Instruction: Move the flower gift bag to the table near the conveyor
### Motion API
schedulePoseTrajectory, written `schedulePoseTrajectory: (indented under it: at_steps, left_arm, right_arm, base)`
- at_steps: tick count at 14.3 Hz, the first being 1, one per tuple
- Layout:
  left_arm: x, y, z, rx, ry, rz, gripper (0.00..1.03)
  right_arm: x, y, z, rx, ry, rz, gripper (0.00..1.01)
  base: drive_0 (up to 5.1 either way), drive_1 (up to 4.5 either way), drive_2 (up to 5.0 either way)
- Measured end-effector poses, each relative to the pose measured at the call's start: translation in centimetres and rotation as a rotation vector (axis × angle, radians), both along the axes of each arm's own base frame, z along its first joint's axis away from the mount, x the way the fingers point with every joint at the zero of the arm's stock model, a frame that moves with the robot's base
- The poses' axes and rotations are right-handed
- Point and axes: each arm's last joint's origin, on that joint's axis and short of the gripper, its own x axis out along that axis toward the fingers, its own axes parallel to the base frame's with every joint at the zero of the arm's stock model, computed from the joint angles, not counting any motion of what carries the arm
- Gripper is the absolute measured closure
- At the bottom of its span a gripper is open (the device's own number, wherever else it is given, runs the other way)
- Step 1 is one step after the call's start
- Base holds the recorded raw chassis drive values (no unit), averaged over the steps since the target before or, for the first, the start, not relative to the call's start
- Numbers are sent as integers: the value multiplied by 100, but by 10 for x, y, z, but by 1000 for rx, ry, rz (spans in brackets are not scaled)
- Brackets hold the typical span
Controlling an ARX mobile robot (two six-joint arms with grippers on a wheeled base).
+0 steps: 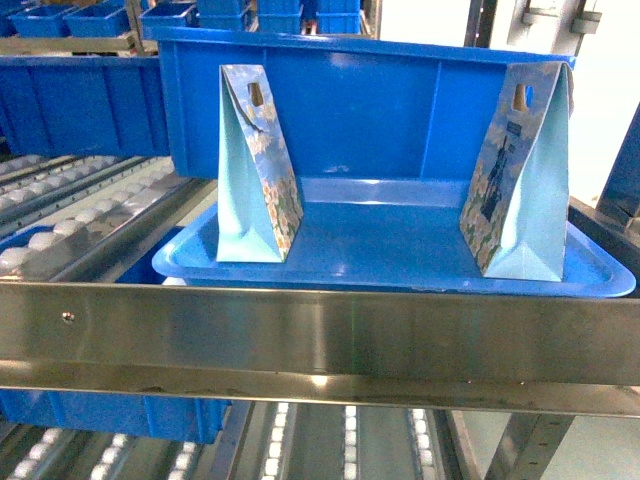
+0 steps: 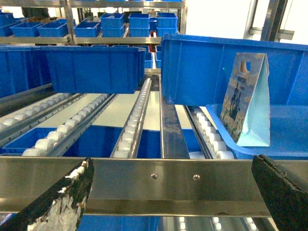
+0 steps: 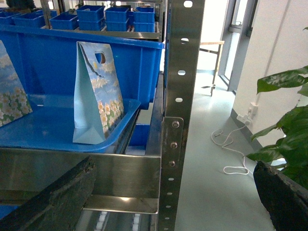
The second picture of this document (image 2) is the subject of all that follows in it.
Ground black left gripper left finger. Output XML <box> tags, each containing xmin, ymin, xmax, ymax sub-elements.
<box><xmin>0</xmin><ymin>157</ymin><xmax>94</xmax><ymax>231</ymax></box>

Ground large blue bin behind tray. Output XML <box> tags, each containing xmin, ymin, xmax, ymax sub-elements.
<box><xmin>161</xmin><ymin>34</ymin><xmax>308</xmax><ymax>106</ymax></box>

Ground light blue plastic tray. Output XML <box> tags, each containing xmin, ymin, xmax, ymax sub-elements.
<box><xmin>205</xmin><ymin>103</ymin><xmax>308</xmax><ymax>160</ymax></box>

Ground steel roller rack frame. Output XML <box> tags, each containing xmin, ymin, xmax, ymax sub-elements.
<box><xmin>0</xmin><ymin>156</ymin><xmax>308</xmax><ymax>218</ymax></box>

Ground blue bin on rollers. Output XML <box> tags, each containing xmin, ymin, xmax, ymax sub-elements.
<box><xmin>40</xmin><ymin>46</ymin><xmax>146</xmax><ymax>94</ymax></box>

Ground flower gift bag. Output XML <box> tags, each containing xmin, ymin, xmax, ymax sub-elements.
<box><xmin>219</xmin><ymin>53</ymin><xmax>270</xmax><ymax>147</ymax></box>

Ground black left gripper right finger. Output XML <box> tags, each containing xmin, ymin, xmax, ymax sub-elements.
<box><xmin>251</xmin><ymin>154</ymin><xmax>308</xmax><ymax>231</ymax></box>

